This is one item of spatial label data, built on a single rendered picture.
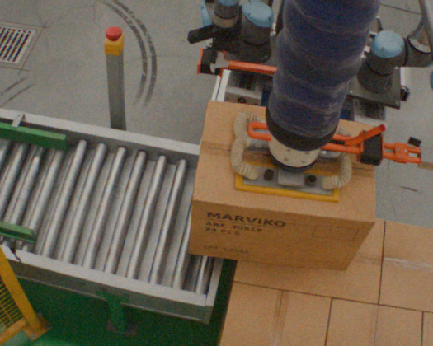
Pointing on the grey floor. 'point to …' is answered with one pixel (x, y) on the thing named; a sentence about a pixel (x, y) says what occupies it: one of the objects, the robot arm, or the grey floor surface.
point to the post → (115, 82)
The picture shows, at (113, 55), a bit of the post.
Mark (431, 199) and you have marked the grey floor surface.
